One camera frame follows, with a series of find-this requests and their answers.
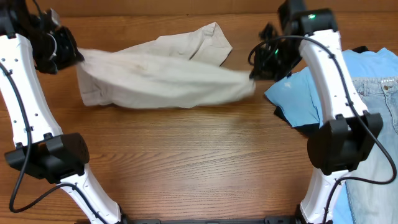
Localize black rail at table edge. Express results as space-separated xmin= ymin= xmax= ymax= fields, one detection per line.
xmin=121 ymin=216 xmax=300 ymax=224

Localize black garment under t-shirt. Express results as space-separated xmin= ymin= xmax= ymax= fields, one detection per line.
xmin=264 ymin=47 xmax=376 ymax=136

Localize light blue t-shirt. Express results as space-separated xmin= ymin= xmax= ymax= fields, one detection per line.
xmin=266 ymin=43 xmax=397 ymax=223

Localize light blue denim jeans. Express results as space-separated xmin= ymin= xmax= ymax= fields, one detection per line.
xmin=345 ymin=76 xmax=398 ymax=224

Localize beige cotton shorts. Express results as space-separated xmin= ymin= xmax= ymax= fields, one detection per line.
xmin=76 ymin=22 xmax=255 ymax=109

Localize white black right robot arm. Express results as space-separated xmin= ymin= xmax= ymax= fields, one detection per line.
xmin=248 ymin=0 xmax=383 ymax=223

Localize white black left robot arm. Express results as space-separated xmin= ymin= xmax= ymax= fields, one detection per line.
xmin=1 ymin=0 xmax=129 ymax=223

